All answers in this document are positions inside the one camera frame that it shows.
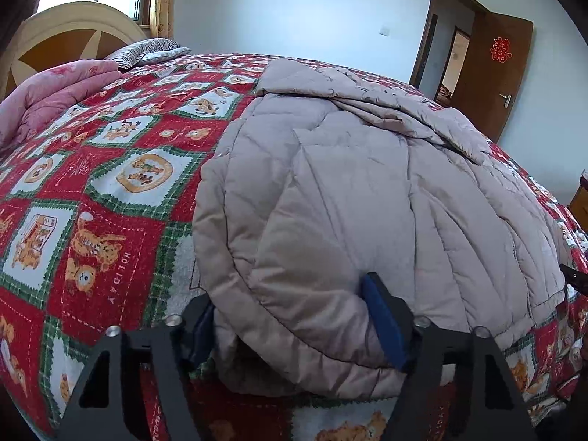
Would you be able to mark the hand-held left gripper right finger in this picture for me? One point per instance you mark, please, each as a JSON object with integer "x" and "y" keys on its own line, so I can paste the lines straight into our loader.
{"x": 388, "y": 321}

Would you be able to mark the pink folded quilt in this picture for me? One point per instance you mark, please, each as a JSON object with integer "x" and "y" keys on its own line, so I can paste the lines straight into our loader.
{"x": 50, "y": 92}

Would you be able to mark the red bear printed blanket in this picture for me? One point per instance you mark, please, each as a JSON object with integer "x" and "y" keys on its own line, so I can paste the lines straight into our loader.
{"x": 92, "y": 193}

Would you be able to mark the narrow yellow curtain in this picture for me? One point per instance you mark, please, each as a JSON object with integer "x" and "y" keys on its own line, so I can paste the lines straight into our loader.
{"x": 164, "y": 4}

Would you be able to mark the cream and wood headboard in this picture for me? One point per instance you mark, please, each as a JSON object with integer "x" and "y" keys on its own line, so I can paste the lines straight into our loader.
{"x": 59, "y": 41}

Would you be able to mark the brown wooden door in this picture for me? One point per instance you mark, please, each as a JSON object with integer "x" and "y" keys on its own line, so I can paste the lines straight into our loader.
{"x": 487, "y": 87}

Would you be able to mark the white wall switch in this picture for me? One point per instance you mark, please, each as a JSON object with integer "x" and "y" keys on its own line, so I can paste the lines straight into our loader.
{"x": 385, "y": 31}

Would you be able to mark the pale pink quilted puffer jacket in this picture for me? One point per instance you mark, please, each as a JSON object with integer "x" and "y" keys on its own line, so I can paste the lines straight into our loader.
{"x": 344, "y": 193}

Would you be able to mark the red paper door decoration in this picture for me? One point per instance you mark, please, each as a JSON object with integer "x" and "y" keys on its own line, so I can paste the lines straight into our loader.
{"x": 500, "y": 49}

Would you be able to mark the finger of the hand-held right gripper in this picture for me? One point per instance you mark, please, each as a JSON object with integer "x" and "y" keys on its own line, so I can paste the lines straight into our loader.
{"x": 578, "y": 280}

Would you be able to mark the brown door frame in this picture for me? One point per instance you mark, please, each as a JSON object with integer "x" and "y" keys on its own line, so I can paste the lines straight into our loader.
{"x": 425, "y": 36}

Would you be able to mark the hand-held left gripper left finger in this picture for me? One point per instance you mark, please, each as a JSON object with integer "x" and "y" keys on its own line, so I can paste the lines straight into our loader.
{"x": 202, "y": 335}

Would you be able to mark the striped pillow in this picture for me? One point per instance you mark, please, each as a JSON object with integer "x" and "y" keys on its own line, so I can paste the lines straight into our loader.
{"x": 142, "y": 50}

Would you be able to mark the brown wooden cabinet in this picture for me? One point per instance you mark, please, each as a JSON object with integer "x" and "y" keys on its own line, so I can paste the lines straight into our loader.
{"x": 579, "y": 206}

